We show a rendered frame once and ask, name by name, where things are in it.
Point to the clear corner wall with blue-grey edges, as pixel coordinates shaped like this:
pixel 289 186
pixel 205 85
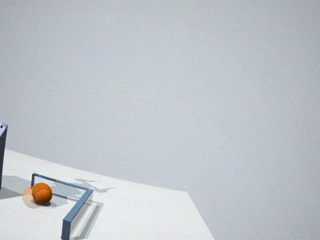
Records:
pixel 70 193

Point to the light blue l-shaped low wall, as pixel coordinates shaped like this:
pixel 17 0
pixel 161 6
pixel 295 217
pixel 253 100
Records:
pixel 66 225

